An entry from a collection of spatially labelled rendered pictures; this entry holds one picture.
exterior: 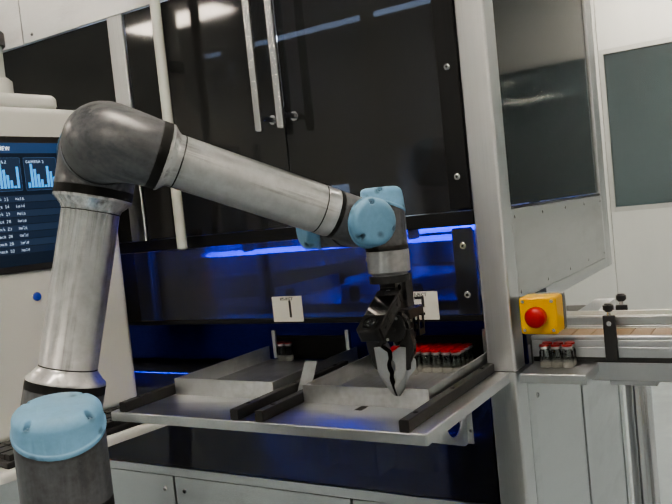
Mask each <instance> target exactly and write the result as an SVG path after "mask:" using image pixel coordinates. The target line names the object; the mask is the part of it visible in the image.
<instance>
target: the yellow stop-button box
mask: <svg viewBox="0 0 672 504"><path fill-rule="evenodd" d="M519 306H520V317H521V328H522V333H523V334H558V333H559V332H561V331H562V330H563V329H565V328H567V317H566V306H565V294H564V292H544V293H529V294H527V295H525V296H523V297H521V298H520V299H519ZM532 307H540V308H542V309H543V310H544V311H545V312H546V314H547V321H546V323H545V324H544V325H543V326H541V327H540V328H531V327H530V326H528V325H527V324H526V322H525V319H524V316H525V313H526V311H527V310H528V309H530V308H532Z"/></svg>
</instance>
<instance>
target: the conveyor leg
mask: <svg viewBox="0 0 672 504"><path fill-rule="evenodd" d="M659 383H660V382H639V381H610V384H611V385H625V394H626V406H627V418H628V430H629V442H630V454H631V466H632V478H633V491H634V503H635V504H661V501H660V489H659V477H658V464H657V452H656V440H655V427H654V415H653V403H652V390H651V386H658V385H659Z"/></svg>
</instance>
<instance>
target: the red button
mask: <svg viewBox="0 0 672 504"><path fill-rule="evenodd" d="M524 319H525V322H526V324H527V325H528V326H530V327H531V328H540V327H541V326H543V325H544V324H545V323H546V321H547V314H546V312H545V311H544V310H543V309H542V308H540V307H532V308H530V309H528V310H527V311H526V313H525V316H524Z"/></svg>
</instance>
